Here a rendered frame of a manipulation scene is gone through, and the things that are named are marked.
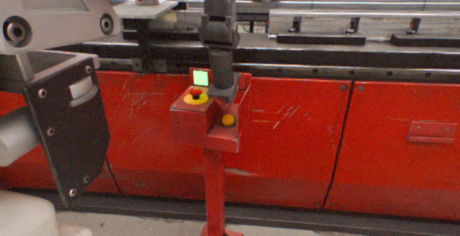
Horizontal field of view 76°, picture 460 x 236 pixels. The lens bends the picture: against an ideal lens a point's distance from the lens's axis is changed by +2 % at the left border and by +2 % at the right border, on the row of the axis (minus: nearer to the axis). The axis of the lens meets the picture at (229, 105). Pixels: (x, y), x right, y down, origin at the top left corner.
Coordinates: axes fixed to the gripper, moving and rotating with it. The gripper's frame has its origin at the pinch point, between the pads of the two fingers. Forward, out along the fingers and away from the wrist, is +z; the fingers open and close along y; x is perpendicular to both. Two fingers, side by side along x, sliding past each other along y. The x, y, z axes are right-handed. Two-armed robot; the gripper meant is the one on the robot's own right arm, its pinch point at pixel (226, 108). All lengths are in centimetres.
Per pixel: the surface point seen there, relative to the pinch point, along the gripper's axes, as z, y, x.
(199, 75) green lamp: -2.2, 10.5, 11.5
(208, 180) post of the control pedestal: 26.9, -7.7, 6.3
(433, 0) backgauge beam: 0, 77, -67
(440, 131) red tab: 27, 30, -69
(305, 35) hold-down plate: -3.9, 36.6, -18.8
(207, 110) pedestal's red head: -1.3, -3.3, 4.5
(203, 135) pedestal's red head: 4.9, -7.2, 5.1
